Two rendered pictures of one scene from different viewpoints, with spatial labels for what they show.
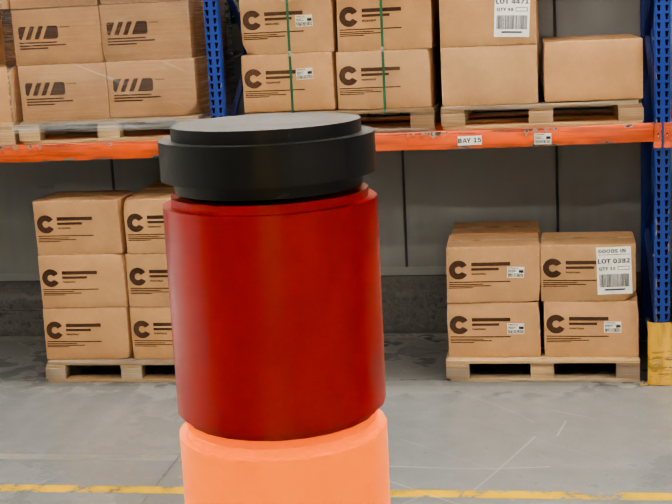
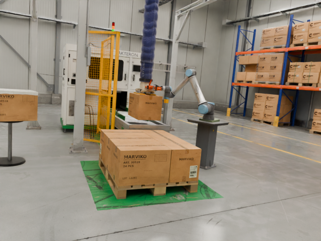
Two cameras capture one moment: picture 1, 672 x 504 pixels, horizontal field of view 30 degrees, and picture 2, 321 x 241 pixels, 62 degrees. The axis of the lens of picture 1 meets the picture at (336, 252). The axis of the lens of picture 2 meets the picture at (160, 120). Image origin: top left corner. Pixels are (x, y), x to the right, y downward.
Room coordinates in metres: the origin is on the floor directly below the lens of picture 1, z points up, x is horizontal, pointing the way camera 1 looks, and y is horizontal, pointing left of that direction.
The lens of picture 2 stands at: (-2.11, -4.75, 1.28)
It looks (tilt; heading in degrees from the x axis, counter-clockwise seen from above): 8 degrees down; 52
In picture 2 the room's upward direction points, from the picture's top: 5 degrees clockwise
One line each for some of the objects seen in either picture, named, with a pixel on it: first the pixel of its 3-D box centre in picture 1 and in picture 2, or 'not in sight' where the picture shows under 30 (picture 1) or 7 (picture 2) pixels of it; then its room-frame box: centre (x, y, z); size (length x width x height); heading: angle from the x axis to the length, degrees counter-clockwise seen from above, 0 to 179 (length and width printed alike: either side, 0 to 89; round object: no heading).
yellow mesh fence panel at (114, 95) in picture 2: not in sight; (95, 90); (-0.07, -0.15, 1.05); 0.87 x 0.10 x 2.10; 127
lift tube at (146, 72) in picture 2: not in sight; (147, 50); (0.47, -0.94, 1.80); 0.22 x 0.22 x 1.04
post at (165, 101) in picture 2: not in sight; (164, 125); (1.00, -0.88, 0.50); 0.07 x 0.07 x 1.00; 75
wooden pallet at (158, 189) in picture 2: not in sight; (143, 172); (-0.09, -1.89, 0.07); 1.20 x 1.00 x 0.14; 75
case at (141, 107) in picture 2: not in sight; (144, 105); (0.47, -0.96, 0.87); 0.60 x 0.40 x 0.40; 74
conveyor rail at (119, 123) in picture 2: not in sight; (113, 119); (0.36, -0.09, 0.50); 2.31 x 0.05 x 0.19; 75
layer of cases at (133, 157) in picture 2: not in sight; (144, 152); (-0.09, -1.89, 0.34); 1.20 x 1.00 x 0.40; 75
